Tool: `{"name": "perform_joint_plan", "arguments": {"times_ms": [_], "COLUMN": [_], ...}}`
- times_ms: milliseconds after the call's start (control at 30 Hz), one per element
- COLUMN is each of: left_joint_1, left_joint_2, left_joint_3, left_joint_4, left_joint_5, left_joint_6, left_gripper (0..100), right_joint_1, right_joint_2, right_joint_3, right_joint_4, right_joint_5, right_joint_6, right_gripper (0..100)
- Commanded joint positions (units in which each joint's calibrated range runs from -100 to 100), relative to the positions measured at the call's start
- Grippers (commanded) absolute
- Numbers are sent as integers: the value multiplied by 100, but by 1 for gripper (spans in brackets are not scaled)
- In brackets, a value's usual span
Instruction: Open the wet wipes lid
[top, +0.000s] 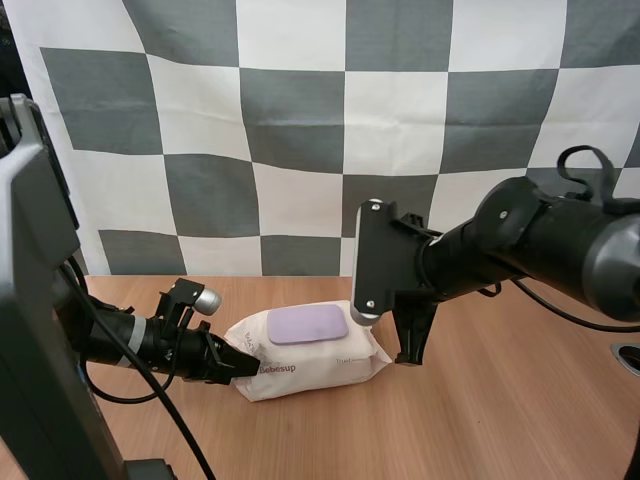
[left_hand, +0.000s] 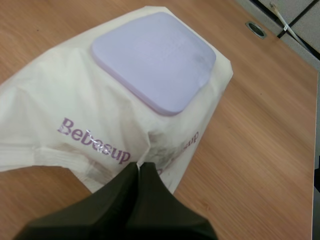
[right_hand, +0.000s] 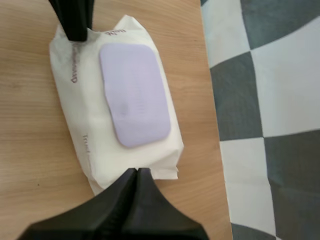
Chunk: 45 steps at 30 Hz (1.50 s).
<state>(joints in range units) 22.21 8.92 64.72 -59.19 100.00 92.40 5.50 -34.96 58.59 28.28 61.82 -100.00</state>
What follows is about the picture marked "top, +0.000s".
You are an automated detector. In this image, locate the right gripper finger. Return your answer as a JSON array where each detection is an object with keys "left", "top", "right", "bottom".
[
  {"left": 392, "top": 293, "right": 437, "bottom": 367},
  {"left": 392, "top": 211, "right": 444, "bottom": 241}
]

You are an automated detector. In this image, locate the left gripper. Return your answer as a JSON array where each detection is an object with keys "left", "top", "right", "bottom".
[{"left": 172, "top": 327, "right": 262, "bottom": 386}]

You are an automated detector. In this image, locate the white wet wipes pack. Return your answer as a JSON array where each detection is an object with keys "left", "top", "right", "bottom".
[{"left": 222, "top": 298, "right": 393, "bottom": 404}]

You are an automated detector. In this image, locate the checked cloth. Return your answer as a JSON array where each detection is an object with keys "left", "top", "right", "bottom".
[{"left": 0, "top": 0, "right": 640, "bottom": 279}]

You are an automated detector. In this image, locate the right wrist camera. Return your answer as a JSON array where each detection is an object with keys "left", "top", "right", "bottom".
[{"left": 348, "top": 198, "right": 424, "bottom": 328}]

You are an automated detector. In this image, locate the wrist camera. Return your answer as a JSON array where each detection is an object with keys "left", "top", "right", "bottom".
[
  {"left": 348, "top": 198, "right": 424, "bottom": 328},
  {"left": 155, "top": 278, "right": 223, "bottom": 331}
]

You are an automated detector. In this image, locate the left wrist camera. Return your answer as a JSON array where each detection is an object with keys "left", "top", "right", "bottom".
[{"left": 155, "top": 278, "right": 223, "bottom": 331}]

